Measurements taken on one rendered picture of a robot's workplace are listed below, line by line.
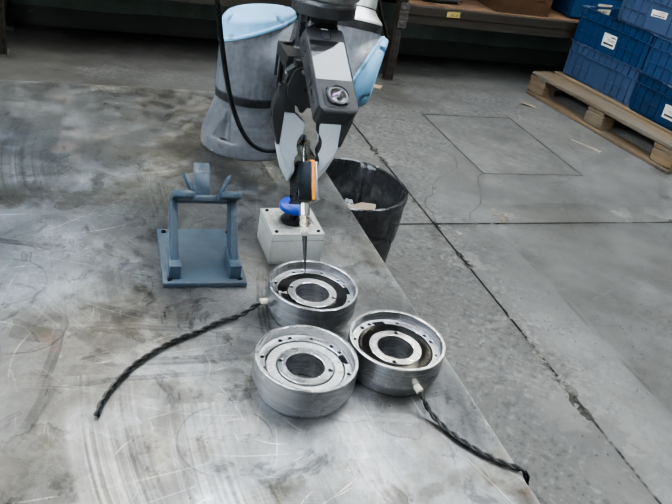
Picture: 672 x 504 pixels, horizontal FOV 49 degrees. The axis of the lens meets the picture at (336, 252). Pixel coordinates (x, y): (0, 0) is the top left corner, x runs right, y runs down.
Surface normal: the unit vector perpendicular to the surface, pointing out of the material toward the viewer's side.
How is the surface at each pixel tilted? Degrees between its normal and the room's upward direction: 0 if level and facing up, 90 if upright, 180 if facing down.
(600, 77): 91
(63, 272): 0
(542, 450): 0
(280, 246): 90
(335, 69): 32
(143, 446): 0
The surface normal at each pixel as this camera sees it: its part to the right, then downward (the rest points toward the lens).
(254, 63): -0.11, 0.49
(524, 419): 0.16, -0.85
